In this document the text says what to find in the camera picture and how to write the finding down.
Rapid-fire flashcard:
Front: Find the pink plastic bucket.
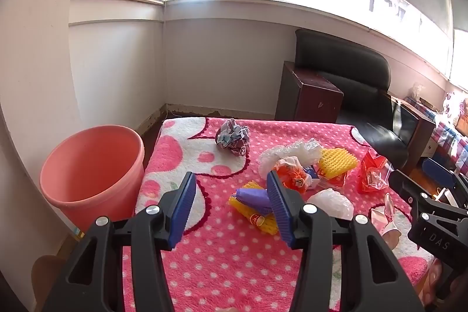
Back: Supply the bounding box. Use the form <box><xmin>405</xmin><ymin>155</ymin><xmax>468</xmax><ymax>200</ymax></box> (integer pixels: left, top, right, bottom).
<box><xmin>39</xmin><ymin>125</ymin><xmax>146</xmax><ymax>236</ymax></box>

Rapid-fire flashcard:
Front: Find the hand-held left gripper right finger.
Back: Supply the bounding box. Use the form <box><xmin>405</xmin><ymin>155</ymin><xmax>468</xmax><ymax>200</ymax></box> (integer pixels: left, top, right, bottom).
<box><xmin>266</xmin><ymin>170</ymin><xmax>425</xmax><ymax>312</ymax></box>

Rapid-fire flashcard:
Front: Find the brown wooden side cabinet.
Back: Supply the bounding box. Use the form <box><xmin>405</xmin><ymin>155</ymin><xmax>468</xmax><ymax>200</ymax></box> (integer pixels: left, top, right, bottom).
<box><xmin>388</xmin><ymin>93</ymin><xmax>436</xmax><ymax>168</ymax></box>

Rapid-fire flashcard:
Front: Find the small white packet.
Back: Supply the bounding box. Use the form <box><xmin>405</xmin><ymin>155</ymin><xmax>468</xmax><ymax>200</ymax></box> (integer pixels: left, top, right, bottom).
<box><xmin>304</xmin><ymin>166</ymin><xmax>321</xmax><ymax>189</ymax></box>

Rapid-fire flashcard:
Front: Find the yellow foam net red label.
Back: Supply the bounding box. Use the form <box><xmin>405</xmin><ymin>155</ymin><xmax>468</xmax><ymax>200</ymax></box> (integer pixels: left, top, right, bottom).
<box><xmin>228</xmin><ymin>181</ymin><xmax>281</xmax><ymax>234</ymax></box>

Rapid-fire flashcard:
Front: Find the pink printed blanket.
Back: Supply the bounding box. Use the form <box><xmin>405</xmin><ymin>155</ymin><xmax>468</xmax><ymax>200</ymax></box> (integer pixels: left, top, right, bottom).
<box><xmin>122</xmin><ymin>117</ymin><xmax>445</xmax><ymax>312</ymax></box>

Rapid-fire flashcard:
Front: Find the red plastic wrapper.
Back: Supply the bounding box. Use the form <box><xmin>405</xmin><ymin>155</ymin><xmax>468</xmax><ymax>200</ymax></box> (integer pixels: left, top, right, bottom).
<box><xmin>356</xmin><ymin>147</ymin><xmax>394</xmax><ymax>194</ymax></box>

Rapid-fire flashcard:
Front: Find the crumpled grey blue wrapper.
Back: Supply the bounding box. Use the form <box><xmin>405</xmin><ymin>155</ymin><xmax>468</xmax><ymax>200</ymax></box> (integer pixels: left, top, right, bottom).
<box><xmin>216</xmin><ymin>118</ymin><xmax>251</xmax><ymax>156</ymax></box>

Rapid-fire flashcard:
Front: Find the large yellow foam net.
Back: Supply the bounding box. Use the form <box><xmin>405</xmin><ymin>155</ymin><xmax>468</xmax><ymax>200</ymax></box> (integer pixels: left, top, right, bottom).
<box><xmin>317</xmin><ymin>147</ymin><xmax>359</xmax><ymax>182</ymax></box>

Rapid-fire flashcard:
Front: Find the clear plastic bag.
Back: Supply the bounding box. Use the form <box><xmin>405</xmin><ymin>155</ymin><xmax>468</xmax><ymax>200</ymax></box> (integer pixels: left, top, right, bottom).
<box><xmin>258</xmin><ymin>138</ymin><xmax>323</xmax><ymax>178</ymax></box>

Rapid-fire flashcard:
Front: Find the pink clear wrapper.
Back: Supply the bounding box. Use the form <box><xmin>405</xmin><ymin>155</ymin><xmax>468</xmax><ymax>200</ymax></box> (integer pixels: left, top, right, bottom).
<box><xmin>370</xmin><ymin>193</ymin><xmax>401</xmax><ymax>237</ymax></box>

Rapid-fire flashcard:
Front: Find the plaid cloth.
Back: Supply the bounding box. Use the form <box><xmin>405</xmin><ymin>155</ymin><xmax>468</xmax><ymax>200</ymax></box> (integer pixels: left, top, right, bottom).
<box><xmin>404</xmin><ymin>94</ymin><xmax>468</xmax><ymax>175</ymax></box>

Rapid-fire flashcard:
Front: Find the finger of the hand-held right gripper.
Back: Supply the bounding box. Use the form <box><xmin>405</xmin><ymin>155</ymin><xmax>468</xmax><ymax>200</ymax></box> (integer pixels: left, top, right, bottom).
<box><xmin>422</xmin><ymin>158</ymin><xmax>468</xmax><ymax>206</ymax></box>
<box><xmin>388</xmin><ymin>170</ymin><xmax>468</xmax><ymax>225</ymax></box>

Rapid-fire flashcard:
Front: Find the orange snack wrapper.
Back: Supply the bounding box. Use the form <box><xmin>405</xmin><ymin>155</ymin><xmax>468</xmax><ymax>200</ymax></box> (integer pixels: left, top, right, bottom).
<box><xmin>274</xmin><ymin>156</ymin><xmax>314</xmax><ymax>194</ymax></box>

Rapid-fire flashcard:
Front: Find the dark wooden cabinet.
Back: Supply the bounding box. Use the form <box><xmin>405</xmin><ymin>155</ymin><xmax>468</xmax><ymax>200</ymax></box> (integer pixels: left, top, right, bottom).
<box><xmin>275</xmin><ymin>61</ymin><xmax>344</xmax><ymax>123</ymax></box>

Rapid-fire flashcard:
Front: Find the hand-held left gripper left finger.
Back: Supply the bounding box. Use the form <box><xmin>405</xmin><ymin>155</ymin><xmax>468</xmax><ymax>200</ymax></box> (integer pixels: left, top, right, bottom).
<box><xmin>42</xmin><ymin>171</ymin><xmax>198</xmax><ymax>312</ymax></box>

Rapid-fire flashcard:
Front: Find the black leather chair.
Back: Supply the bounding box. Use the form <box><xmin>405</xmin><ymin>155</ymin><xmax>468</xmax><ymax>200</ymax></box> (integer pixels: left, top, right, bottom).
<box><xmin>295</xmin><ymin>29</ymin><xmax>409</xmax><ymax>170</ymax></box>

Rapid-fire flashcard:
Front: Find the purple foam net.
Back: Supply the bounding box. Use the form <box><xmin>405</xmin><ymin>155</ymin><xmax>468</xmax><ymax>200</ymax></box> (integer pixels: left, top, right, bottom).
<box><xmin>236</xmin><ymin>188</ymin><xmax>273</xmax><ymax>214</ymax></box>

